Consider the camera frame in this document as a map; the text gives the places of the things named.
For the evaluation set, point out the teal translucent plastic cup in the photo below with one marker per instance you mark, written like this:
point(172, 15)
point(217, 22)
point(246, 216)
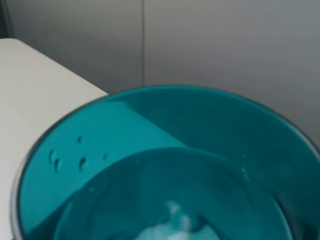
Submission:
point(169, 163)

